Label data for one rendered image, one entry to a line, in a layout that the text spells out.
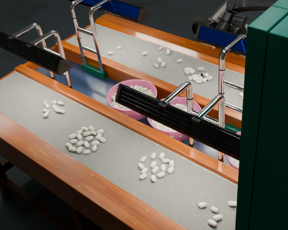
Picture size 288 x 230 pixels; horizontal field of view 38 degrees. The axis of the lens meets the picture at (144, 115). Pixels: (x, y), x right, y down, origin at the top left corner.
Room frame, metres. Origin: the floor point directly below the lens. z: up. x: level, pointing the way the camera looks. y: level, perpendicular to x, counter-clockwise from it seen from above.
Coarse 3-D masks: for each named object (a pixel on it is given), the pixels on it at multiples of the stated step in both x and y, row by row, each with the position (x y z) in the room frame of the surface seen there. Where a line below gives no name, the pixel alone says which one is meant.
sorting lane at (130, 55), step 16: (80, 32) 2.53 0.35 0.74; (96, 32) 2.50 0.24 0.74; (112, 32) 2.47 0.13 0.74; (112, 48) 2.26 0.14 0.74; (128, 48) 2.24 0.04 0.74; (144, 48) 2.21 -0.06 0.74; (128, 64) 2.06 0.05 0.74; (144, 64) 2.03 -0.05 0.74; (160, 64) 2.01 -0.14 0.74; (176, 64) 1.99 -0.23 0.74; (192, 64) 1.96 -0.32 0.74; (208, 64) 1.94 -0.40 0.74; (176, 80) 1.83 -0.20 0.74; (192, 80) 1.81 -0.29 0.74; (208, 80) 1.79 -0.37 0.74; (240, 80) 1.75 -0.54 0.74; (208, 96) 1.66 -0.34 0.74; (224, 96) 1.64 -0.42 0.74; (240, 96) 1.62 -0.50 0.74
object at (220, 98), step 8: (176, 88) 1.27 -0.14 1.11; (184, 88) 1.27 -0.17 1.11; (192, 88) 1.31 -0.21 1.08; (168, 96) 1.22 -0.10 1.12; (176, 96) 1.23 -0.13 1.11; (192, 96) 1.30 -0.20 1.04; (216, 96) 1.18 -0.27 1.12; (160, 104) 1.19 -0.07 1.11; (192, 104) 1.30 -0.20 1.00; (208, 104) 1.14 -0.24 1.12; (216, 104) 1.15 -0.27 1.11; (224, 104) 1.19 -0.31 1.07; (192, 112) 1.29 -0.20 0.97; (200, 112) 1.10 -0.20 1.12; (224, 112) 1.19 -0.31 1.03; (192, 120) 1.08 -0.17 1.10; (200, 120) 1.07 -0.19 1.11; (208, 120) 1.23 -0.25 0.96; (216, 120) 1.21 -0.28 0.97; (224, 120) 1.19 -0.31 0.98; (192, 144) 1.29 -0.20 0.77
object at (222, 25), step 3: (222, 21) 1.99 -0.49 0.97; (225, 21) 1.97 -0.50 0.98; (219, 24) 1.98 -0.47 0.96; (222, 24) 1.97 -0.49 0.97; (225, 24) 1.96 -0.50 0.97; (228, 24) 1.97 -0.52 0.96; (219, 27) 1.96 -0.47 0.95; (222, 27) 1.95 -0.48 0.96; (225, 27) 1.95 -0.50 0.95; (228, 27) 1.96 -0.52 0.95; (225, 30) 1.95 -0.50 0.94
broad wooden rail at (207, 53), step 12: (108, 24) 2.56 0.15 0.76; (120, 24) 2.52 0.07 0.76; (132, 24) 2.50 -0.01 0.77; (144, 36) 2.33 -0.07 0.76; (156, 36) 2.30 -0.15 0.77; (168, 36) 2.27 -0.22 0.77; (168, 48) 2.17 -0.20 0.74; (180, 48) 2.13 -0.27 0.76; (192, 48) 2.09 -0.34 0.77; (204, 48) 2.07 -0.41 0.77; (216, 48) 2.06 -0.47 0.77; (204, 60) 1.98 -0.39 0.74; (216, 60) 1.95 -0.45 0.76; (228, 60) 1.92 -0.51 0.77; (240, 60) 1.90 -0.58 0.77; (240, 72) 1.82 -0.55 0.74
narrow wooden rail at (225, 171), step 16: (48, 80) 1.97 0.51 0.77; (64, 96) 1.83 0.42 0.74; (80, 96) 1.78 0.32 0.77; (96, 112) 1.65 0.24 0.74; (112, 112) 1.61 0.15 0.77; (128, 128) 1.49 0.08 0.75; (144, 128) 1.45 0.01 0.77; (160, 144) 1.35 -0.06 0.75; (176, 144) 1.32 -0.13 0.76; (192, 160) 1.22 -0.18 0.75; (208, 160) 1.20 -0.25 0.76; (224, 176) 1.11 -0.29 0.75
